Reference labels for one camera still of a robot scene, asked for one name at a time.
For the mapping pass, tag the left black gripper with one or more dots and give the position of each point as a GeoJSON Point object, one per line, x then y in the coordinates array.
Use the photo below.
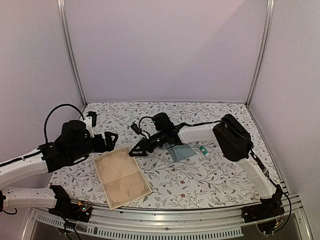
{"type": "Point", "coordinates": [101, 148]}

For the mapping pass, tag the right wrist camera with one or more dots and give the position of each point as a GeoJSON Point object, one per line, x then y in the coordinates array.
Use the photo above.
{"type": "Point", "coordinates": [136, 128]}

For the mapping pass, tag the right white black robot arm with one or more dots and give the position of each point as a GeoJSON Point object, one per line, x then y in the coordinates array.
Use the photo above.
{"type": "Point", "coordinates": [234, 142]}

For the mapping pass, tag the beige letter paper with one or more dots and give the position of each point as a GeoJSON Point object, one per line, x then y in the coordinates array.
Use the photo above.
{"type": "Point", "coordinates": [121, 177]}

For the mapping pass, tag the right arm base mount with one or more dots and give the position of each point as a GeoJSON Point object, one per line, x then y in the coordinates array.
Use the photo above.
{"type": "Point", "coordinates": [261, 211]}

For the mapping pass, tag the green white glue stick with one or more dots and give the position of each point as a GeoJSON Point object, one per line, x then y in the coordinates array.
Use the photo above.
{"type": "Point", "coordinates": [204, 150]}

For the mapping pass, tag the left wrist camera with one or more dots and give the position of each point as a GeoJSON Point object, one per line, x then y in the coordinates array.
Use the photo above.
{"type": "Point", "coordinates": [93, 117]}

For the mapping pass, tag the aluminium frame post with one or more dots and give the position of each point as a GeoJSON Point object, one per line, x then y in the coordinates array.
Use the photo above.
{"type": "Point", "coordinates": [61, 7]}
{"type": "Point", "coordinates": [262, 51]}

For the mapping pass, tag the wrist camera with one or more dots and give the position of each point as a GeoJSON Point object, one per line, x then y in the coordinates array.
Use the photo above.
{"type": "Point", "coordinates": [93, 117]}
{"type": "Point", "coordinates": [136, 128]}

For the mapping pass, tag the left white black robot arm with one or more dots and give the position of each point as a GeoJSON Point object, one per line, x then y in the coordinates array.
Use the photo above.
{"type": "Point", "coordinates": [74, 145]}

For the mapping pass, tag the teal blue envelope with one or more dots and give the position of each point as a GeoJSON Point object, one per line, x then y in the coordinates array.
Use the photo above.
{"type": "Point", "coordinates": [181, 152]}

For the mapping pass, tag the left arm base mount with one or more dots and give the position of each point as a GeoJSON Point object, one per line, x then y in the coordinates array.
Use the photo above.
{"type": "Point", "coordinates": [80, 211]}

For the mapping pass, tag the floral patterned table mat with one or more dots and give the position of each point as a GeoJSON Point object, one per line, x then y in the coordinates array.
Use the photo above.
{"type": "Point", "coordinates": [193, 183]}

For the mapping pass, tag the right aluminium frame post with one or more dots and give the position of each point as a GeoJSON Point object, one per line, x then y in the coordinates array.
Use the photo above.
{"type": "Point", "coordinates": [262, 51]}

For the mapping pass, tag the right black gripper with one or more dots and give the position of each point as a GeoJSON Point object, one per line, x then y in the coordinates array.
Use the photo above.
{"type": "Point", "coordinates": [144, 145]}

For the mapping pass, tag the front aluminium rail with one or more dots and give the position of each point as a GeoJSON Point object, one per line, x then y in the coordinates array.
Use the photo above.
{"type": "Point", "coordinates": [153, 224]}

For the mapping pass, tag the left aluminium frame post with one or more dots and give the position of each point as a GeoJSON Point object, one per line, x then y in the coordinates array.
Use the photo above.
{"type": "Point", "coordinates": [61, 7]}

